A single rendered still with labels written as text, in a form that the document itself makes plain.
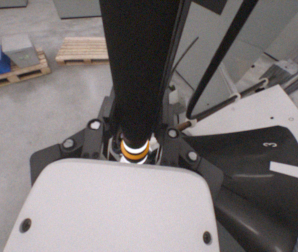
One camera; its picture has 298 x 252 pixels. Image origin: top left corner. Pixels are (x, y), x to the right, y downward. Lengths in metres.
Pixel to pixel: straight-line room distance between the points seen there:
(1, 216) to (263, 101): 2.23
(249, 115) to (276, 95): 0.09
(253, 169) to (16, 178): 2.08
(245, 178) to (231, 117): 0.34
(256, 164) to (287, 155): 0.04
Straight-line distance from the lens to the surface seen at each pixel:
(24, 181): 2.01
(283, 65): 0.67
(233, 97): 0.37
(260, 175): 0.22
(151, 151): 0.21
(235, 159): 0.23
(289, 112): 0.51
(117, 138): 0.39
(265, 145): 0.27
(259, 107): 0.53
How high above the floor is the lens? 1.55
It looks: 58 degrees down
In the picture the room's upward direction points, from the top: 12 degrees clockwise
